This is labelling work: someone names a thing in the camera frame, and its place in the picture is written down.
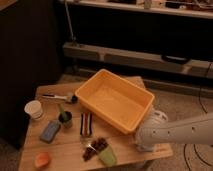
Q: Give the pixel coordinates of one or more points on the cluttered shelf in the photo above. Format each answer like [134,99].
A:
[147,7]

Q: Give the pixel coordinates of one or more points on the yellow plastic bin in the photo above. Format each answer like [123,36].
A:
[116,100]

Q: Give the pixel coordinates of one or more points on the orange round object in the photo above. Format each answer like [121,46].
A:
[42,160]

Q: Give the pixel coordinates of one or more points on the metal fork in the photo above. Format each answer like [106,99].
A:
[87,143]

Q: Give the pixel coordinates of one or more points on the metal stand pole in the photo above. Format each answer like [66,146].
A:
[72,36]

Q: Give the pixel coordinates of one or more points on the dark cup with green item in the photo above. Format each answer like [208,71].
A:
[65,117]

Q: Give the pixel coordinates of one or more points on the white paper cup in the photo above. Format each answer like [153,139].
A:
[34,109]

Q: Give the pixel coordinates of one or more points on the grey-blue sponge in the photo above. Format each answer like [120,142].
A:
[50,131]

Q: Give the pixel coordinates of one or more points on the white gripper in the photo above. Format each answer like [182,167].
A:
[144,147]

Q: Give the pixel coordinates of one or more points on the brown grape bunch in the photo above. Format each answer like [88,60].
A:
[99,144]

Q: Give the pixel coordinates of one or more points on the green plastic cup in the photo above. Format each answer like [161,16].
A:
[107,157]

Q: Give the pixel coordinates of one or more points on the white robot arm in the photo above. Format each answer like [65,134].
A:
[156,129]

